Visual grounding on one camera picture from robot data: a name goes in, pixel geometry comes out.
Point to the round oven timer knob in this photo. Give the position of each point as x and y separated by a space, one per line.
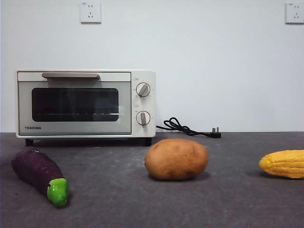
143 118

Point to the brown potato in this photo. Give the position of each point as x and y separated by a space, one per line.
175 159

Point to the white wall socket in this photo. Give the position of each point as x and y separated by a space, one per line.
90 12
295 13

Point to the white toaster oven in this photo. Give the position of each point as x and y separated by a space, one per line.
142 104

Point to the round oven temperature knob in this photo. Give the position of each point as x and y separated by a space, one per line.
143 89

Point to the yellow corn cob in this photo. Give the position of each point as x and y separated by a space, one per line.
285 164

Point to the purple eggplant with green stem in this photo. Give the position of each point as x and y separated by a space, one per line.
35 168

